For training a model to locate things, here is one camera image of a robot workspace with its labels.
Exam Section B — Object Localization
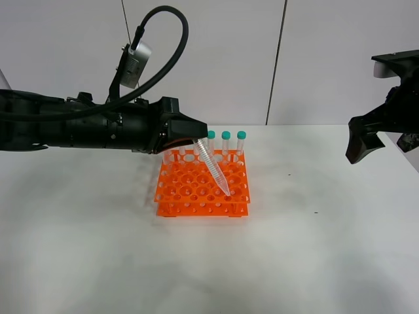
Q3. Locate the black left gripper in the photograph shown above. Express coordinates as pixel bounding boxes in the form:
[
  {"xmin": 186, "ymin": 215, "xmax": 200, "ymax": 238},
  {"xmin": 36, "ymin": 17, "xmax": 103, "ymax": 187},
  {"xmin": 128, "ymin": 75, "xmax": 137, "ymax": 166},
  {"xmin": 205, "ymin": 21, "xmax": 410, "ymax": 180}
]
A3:
[{"xmin": 117, "ymin": 96, "xmax": 209, "ymax": 156}]

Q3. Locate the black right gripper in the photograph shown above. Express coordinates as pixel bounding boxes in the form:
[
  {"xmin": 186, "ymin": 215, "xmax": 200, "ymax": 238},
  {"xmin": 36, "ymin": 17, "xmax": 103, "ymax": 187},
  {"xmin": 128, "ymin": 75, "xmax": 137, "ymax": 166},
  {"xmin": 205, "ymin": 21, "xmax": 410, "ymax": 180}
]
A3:
[{"xmin": 346, "ymin": 78, "xmax": 418, "ymax": 164}]

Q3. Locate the teal-capped test tube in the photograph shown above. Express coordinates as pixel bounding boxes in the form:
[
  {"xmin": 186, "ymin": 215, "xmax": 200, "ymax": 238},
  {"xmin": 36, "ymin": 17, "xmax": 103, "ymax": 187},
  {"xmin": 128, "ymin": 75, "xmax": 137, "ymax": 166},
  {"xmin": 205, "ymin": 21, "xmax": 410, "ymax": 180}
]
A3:
[
  {"xmin": 163, "ymin": 150, "xmax": 171, "ymax": 165},
  {"xmin": 194, "ymin": 139, "xmax": 230, "ymax": 196}
]

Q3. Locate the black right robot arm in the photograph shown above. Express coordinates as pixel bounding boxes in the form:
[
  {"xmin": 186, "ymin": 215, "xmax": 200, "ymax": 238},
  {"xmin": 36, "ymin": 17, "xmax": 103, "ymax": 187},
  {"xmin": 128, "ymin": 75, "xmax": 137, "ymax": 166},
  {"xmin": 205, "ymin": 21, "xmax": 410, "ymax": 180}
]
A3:
[{"xmin": 346, "ymin": 55, "xmax": 418, "ymax": 164}]

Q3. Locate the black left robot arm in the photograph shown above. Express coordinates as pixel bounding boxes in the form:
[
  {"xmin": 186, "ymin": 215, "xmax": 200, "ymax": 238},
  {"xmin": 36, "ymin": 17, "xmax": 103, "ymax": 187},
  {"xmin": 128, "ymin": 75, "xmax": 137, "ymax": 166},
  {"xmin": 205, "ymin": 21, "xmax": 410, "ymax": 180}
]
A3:
[{"xmin": 1, "ymin": 97, "xmax": 208, "ymax": 154}]

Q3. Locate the orange test tube rack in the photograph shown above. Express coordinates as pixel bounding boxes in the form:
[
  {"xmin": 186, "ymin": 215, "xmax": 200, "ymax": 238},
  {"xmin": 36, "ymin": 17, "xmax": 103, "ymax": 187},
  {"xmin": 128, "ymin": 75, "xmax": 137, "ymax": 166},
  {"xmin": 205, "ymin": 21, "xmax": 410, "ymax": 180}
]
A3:
[{"xmin": 154, "ymin": 149, "xmax": 251, "ymax": 217}]

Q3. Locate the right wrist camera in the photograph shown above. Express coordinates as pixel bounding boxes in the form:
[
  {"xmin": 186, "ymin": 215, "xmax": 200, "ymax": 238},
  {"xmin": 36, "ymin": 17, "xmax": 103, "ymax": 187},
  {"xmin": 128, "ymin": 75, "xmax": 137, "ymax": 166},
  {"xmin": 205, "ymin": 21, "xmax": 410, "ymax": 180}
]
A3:
[{"xmin": 371, "ymin": 50, "xmax": 418, "ymax": 79}]

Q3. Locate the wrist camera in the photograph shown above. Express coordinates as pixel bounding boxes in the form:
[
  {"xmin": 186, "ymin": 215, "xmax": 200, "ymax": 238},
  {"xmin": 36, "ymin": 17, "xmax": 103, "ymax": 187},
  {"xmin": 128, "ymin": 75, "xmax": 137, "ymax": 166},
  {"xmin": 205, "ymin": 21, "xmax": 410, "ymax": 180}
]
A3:
[
  {"xmin": 371, "ymin": 50, "xmax": 418, "ymax": 79},
  {"xmin": 107, "ymin": 41, "xmax": 151, "ymax": 103}
]

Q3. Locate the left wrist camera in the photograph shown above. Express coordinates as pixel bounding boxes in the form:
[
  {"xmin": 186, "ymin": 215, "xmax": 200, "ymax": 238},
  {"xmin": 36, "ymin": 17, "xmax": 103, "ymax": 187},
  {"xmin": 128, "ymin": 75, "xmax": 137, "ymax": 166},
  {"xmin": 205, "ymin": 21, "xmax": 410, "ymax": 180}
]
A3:
[{"xmin": 107, "ymin": 41, "xmax": 151, "ymax": 103}]

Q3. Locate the left camera black cable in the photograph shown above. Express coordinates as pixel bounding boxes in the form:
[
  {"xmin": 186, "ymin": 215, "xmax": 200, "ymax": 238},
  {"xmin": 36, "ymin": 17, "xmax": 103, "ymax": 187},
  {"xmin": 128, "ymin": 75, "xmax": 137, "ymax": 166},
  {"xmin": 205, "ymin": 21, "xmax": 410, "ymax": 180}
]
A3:
[{"xmin": 0, "ymin": 7, "xmax": 190, "ymax": 122}]

